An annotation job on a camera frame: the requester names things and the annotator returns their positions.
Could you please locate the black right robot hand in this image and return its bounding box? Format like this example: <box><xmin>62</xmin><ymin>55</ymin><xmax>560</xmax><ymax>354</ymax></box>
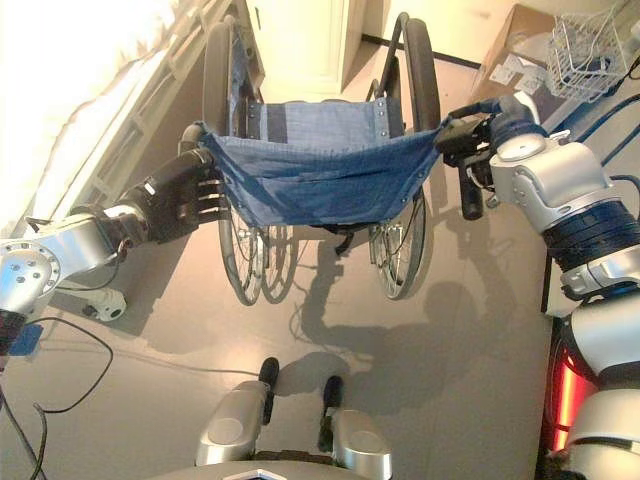
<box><xmin>436</xmin><ymin>92</ymin><xmax>547</xmax><ymax>221</ymax></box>

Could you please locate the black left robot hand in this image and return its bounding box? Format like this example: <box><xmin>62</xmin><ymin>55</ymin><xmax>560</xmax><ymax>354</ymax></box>
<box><xmin>141</xmin><ymin>148</ymin><xmax>232</xmax><ymax>246</ymax></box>

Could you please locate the blue fabric wheelchair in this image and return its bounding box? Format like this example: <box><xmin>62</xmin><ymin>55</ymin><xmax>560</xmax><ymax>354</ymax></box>
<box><xmin>177</xmin><ymin>12</ymin><xmax>501</xmax><ymax>306</ymax></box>

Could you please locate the white bed caster foot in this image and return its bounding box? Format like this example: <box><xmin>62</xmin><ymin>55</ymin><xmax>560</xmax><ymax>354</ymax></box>
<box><xmin>81</xmin><ymin>286</ymin><xmax>126</xmax><ymax>322</ymax></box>

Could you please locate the brown cardboard box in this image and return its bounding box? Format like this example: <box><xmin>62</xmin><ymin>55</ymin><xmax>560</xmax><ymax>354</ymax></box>
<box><xmin>471</xmin><ymin>3</ymin><xmax>569</xmax><ymax>104</ymax></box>

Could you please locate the white bedding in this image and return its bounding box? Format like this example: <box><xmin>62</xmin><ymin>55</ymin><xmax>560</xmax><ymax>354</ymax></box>
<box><xmin>0</xmin><ymin>0</ymin><xmax>221</xmax><ymax>221</ymax></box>

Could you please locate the white cabinet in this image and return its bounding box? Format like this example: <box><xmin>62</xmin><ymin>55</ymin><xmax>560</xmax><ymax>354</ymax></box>
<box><xmin>243</xmin><ymin>0</ymin><xmax>382</xmax><ymax>100</ymax></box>

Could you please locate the small blue tag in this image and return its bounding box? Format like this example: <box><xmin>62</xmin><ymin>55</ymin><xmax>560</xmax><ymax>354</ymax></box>
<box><xmin>8</xmin><ymin>323</ymin><xmax>45</xmax><ymax>357</ymax></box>

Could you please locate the dark robot torso edge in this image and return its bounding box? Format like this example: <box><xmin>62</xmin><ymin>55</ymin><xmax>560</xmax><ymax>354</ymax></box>
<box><xmin>144</xmin><ymin>458</ymin><xmax>351</xmax><ymax>480</ymax></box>

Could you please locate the silver right robot leg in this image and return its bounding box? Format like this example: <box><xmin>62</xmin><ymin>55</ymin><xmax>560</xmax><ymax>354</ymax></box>
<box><xmin>317</xmin><ymin>374</ymin><xmax>395</xmax><ymax>480</ymax></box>

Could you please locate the white metal bed frame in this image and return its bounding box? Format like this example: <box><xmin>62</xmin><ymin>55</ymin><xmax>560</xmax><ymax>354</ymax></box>
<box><xmin>9</xmin><ymin>0</ymin><xmax>266</xmax><ymax>291</ymax></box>

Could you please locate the white wire basket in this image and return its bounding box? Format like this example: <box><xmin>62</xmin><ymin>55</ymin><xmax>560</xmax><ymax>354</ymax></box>
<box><xmin>546</xmin><ymin>0</ymin><xmax>640</xmax><ymax>103</ymax></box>

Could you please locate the black floor cable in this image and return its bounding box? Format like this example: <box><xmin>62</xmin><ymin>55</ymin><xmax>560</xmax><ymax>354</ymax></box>
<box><xmin>0</xmin><ymin>316</ymin><xmax>117</xmax><ymax>480</ymax></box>

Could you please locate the thin grey floor cable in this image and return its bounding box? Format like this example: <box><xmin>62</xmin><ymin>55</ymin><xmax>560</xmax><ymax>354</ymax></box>
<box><xmin>112</xmin><ymin>347</ymin><xmax>262</xmax><ymax>377</ymax></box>

